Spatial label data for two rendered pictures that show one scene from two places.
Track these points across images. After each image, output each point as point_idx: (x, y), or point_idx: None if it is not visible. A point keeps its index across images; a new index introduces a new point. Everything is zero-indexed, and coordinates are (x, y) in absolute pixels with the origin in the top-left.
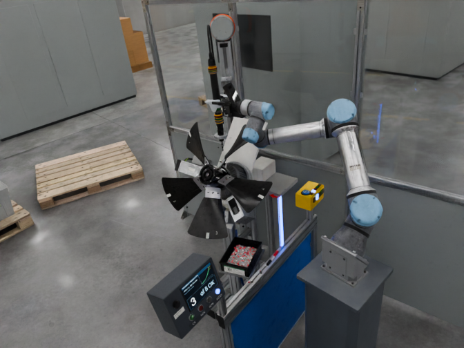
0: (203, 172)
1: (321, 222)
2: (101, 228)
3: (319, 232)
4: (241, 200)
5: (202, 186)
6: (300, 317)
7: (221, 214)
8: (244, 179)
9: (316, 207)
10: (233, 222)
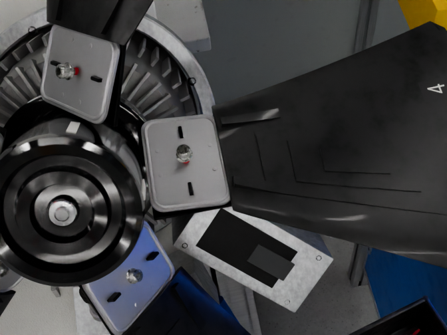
0: (17, 217)
1: (278, 43)
2: None
3: (271, 72)
4: (403, 233)
5: (12, 271)
6: (350, 315)
7: (237, 334)
8: (270, 89)
9: (259, 6)
10: (216, 294)
